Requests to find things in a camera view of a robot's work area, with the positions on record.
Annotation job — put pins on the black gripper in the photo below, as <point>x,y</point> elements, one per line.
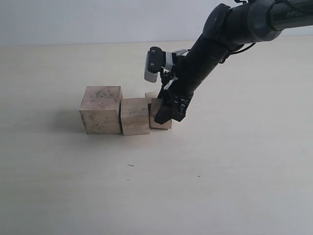
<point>180,76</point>

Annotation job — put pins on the smallest wooden cube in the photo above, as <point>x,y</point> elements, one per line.
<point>151,95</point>

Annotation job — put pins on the second largest wooden cube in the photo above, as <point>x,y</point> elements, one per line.
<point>135,116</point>

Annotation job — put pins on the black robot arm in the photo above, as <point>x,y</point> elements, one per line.
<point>227,31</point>

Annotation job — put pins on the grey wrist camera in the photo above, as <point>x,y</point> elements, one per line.
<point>157,61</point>

